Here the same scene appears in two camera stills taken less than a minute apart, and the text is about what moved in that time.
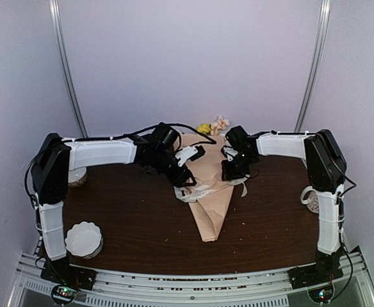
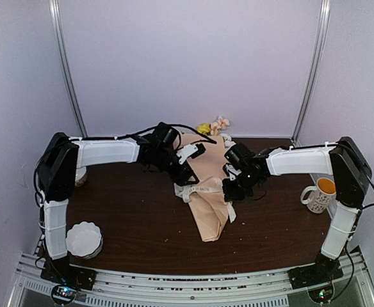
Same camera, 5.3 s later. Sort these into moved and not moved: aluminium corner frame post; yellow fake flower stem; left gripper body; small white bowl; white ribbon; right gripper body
Moved: right gripper body; white ribbon
Not moved: yellow fake flower stem; small white bowl; left gripper body; aluminium corner frame post
